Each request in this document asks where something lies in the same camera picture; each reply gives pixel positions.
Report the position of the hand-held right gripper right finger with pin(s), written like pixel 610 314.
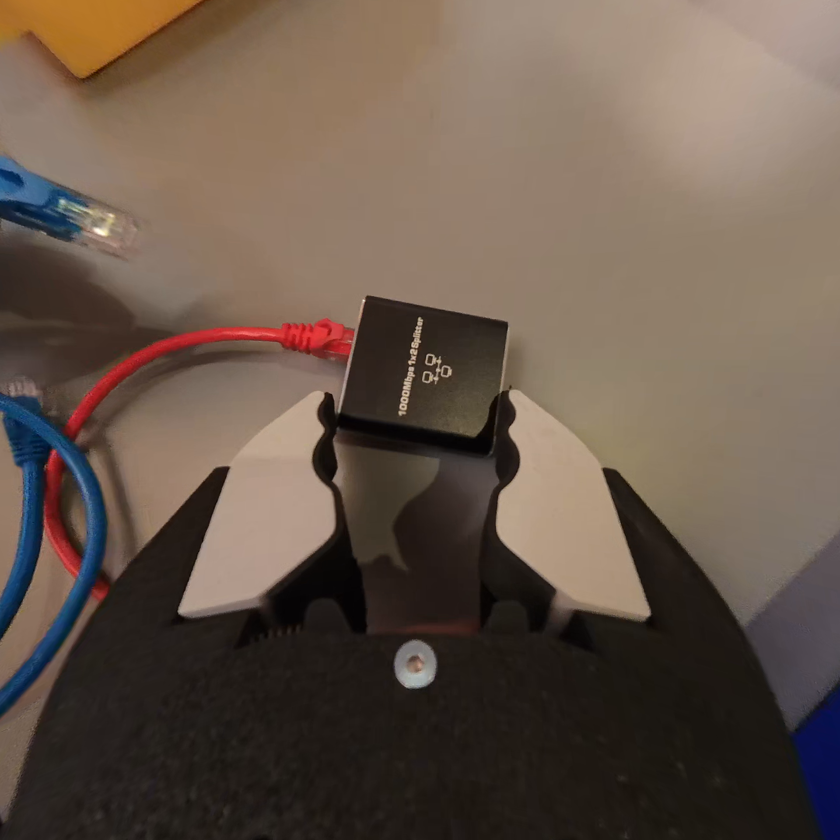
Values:
pixel 564 525

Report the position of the black ethernet splitter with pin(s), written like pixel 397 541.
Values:
pixel 426 374

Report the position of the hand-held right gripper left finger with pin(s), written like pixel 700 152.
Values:
pixel 269 518

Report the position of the blue plastic bin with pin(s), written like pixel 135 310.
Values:
pixel 820 774

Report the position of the yellow plastic bin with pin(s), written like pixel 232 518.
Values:
pixel 98 33

